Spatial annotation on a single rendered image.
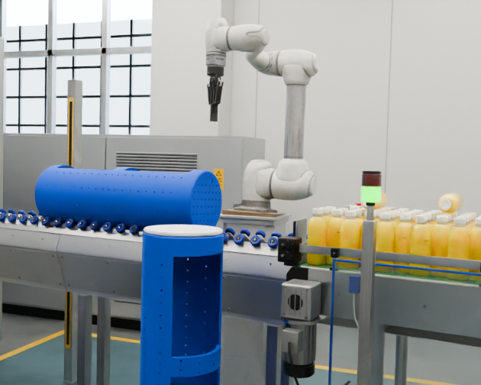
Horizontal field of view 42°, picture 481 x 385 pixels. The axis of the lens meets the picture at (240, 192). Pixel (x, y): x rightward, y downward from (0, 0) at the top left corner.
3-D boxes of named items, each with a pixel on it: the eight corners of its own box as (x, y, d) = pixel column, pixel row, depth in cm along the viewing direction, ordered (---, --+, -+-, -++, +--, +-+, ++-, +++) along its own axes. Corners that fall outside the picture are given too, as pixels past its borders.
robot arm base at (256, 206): (241, 209, 342) (242, 199, 342) (278, 212, 332) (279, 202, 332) (225, 209, 326) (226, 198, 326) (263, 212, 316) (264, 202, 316)
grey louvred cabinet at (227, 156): (29, 299, 550) (30, 135, 543) (259, 327, 478) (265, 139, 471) (-15, 312, 499) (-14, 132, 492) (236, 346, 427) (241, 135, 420)
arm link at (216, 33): (199, 52, 269) (226, 50, 263) (201, 15, 268) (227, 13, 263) (211, 56, 279) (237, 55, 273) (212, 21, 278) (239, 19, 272)
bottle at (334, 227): (324, 262, 237) (325, 212, 236) (342, 263, 238) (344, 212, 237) (327, 266, 230) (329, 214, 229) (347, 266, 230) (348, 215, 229)
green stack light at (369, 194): (363, 200, 204) (364, 186, 204) (382, 202, 201) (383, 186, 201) (358, 202, 198) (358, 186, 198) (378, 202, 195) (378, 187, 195)
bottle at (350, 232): (359, 266, 230) (360, 215, 229) (358, 270, 223) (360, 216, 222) (339, 265, 232) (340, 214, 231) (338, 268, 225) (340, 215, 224)
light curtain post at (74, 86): (70, 378, 356) (74, 81, 348) (79, 380, 354) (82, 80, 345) (62, 382, 351) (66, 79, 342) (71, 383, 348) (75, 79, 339)
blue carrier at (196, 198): (73, 221, 322) (76, 166, 322) (221, 234, 282) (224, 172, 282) (32, 222, 297) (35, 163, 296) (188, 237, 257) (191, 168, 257)
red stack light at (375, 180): (364, 186, 204) (364, 173, 204) (383, 186, 201) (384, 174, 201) (358, 186, 198) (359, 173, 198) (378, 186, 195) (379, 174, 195)
